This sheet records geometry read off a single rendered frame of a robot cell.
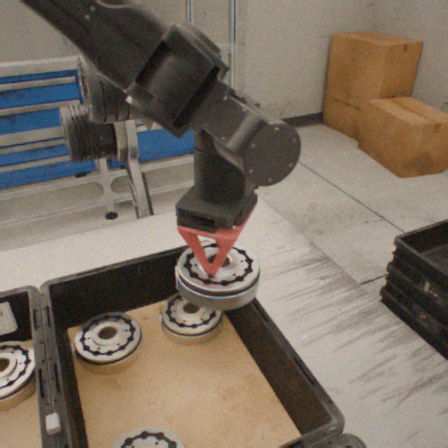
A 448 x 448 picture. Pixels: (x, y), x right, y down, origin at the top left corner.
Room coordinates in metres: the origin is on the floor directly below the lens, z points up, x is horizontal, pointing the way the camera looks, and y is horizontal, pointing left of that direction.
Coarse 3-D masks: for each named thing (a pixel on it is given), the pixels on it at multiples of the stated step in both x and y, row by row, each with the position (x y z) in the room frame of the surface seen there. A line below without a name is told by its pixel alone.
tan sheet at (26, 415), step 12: (36, 396) 0.36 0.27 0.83; (12, 408) 0.35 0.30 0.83; (24, 408) 0.35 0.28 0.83; (36, 408) 0.35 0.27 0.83; (0, 420) 0.33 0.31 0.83; (12, 420) 0.33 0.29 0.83; (24, 420) 0.33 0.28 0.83; (36, 420) 0.33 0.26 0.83; (0, 432) 0.31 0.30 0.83; (12, 432) 0.31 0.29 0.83; (24, 432) 0.31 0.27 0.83; (36, 432) 0.31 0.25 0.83; (0, 444) 0.29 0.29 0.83; (12, 444) 0.29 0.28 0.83; (24, 444) 0.29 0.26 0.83; (36, 444) 0.29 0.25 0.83
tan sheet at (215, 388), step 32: (224, 320) 0.52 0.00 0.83; (160, 352) 0.45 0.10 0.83; (192, 352) 0.45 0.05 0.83; (224, 352) 0.45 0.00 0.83; (96, 384) 0.39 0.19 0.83; (128, 384) 0.39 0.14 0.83; (160, 384) 0.39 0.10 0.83; (192, 384) 0.39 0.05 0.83; (224, 384) 0.39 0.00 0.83; (256, 384) 0.39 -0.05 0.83; (96, 416) 0.33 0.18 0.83; (128, 416) 0.33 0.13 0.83; (160, 416) 0.33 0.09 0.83; (192, 416) 0.34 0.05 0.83; (224, 416) 0.34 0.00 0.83; (256, 416) 0.34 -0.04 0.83; (288, 416) 0.34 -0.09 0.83
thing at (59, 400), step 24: (120, 264) 0.55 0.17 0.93; (48, 288) 0.49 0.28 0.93; (48, 312) 0.45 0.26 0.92; (264, 312) 0.44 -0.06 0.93; (48, 336) 0.39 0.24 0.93; (48, 360) 0.35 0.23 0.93; (288, 360) 0.35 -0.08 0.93; (312, 384) 0.32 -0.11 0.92; (336, 408) 0.28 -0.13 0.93; (312, 432) 0.25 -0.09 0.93; (336, 432) 0.25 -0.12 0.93
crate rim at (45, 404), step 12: (12, 288) 0.49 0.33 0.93; (24, 288) 0.49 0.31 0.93; (36, 288) 0.49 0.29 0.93; (0, 300) 0.46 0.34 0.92; (36, 300) 0.46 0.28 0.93; (36, 312) 0.43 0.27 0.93; (36, 324) 0.42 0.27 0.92; (36, 336) 0.39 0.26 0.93; (36, 348) 0.37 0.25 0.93; (36, 360) 0.35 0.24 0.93; (36, 372) 0.33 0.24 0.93; (48, 372) 0.33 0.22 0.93; (48, 384) 0.31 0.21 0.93; (48, 396) 0.30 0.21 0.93; (48, 408) 0.28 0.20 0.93; (48, 444) 0.24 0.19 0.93
